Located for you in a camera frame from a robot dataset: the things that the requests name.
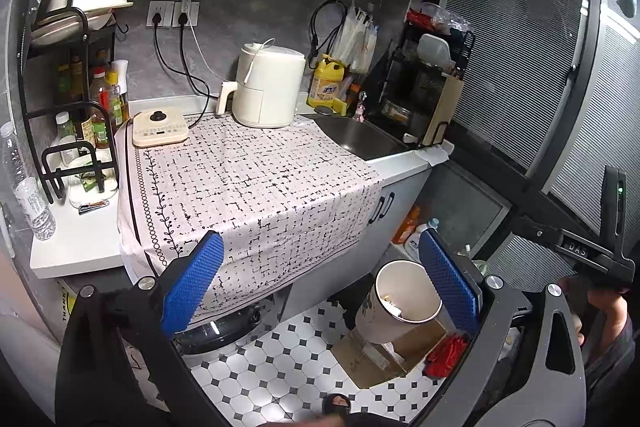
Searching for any white black patterned tablecloth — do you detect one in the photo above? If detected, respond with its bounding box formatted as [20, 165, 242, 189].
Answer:
[116, 113, 383, 325]

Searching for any cardboard box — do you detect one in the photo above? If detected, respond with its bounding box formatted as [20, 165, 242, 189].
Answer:
[330, 319, 449, 391]

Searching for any red plastic bag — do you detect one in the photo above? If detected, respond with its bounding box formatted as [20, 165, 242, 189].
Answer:
[424, 333, 471, 379]

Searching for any black power cable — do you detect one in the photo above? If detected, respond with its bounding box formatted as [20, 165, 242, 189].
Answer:
[152, 21, 211, 100]
[177, 24, 212, 118]

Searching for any wall socket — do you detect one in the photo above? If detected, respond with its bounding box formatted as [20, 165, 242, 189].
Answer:
[146, 0, 174, 29]
[172, 0, 200, 29]

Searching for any person's right hand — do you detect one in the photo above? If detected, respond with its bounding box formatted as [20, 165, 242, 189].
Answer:
[575, 289, 633, 348]

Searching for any black cloth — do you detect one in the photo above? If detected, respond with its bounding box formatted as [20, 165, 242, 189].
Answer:
[332, 279, 374, 333]

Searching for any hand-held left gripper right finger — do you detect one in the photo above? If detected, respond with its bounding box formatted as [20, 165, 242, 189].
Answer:
[415, 228, 588, 427]

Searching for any grey base cabinet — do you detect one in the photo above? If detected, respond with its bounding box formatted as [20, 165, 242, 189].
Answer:
[287, 163, 432, 321]

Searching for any black window frame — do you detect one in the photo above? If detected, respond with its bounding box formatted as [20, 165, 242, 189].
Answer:
[435, 0, 640, 268]

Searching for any white power cable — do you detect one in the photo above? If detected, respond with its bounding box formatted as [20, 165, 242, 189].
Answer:
[180, 0, 277, 75]

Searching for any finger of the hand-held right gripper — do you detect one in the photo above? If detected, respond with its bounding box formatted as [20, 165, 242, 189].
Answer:
[509, 207, 561, 249]

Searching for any black dish rack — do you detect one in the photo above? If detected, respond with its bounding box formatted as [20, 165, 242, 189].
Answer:
[372, 7, 476, 148]

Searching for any wooden cutting board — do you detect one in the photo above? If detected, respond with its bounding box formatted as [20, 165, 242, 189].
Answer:
[421, 74, 464, 148]

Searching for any small wooden board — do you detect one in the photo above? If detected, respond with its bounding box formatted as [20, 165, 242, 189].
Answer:
[131, 107, 191, 149]

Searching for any white plastic bag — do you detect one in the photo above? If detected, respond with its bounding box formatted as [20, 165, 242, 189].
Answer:
[352, 14, 379, 75]
[332, 4, 361, 68]

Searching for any white cloth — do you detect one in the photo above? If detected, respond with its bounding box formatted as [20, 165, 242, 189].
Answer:
[419, 142, 456, 166]

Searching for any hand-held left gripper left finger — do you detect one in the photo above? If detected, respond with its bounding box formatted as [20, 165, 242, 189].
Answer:
[54, 229, 226, 427]

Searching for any person's right forearm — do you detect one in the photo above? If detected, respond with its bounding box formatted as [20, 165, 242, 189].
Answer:
[582, 322, 640, 403]

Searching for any washing machine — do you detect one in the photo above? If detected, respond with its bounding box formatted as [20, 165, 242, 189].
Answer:
[55, 277, 301, 408]

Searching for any yellow detergent bottle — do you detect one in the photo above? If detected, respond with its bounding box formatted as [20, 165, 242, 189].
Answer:
[306, 54, 349, 112]

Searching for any clear water bottle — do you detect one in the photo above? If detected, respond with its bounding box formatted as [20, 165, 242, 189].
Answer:
[0, 122, 57, 242]

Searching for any white round bin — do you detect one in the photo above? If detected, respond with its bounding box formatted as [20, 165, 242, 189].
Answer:
[356, 259, 444, 344]

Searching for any black shelf rack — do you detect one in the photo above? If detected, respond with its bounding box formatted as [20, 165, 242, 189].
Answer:
[10, 0, 132, 208]

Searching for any orange bottle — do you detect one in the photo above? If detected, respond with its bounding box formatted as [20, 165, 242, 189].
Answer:
[391, 205, 421, 247]

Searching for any green white refill bag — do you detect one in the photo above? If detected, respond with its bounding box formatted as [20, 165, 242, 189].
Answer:
[462, 244, 490, 278]

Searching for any group of condiment bottles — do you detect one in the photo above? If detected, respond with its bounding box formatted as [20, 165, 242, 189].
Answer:
[52, 54, 132, 168]

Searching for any white laundry detergent bottle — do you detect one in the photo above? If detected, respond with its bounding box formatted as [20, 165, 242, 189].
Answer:
[402, 218, 441, 263]

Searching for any person's foot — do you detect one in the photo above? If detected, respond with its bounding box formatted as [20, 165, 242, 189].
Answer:
[320, 393, 354, 418]

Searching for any steel kitchen sink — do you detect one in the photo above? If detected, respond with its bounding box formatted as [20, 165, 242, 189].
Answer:
[312, 117, 411, 162]

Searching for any white plastic container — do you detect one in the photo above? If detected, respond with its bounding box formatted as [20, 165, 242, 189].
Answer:
[416, 33, 454, 70]

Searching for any red packet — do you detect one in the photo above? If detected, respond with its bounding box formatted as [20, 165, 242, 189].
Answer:
[406, 9, 436, 28]

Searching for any pile of wrappers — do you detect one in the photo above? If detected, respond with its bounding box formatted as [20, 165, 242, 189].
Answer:
[381, 291, 409, 321]

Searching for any coiled black cable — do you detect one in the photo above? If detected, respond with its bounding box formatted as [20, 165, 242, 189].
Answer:
[308, 0, 349, 63]

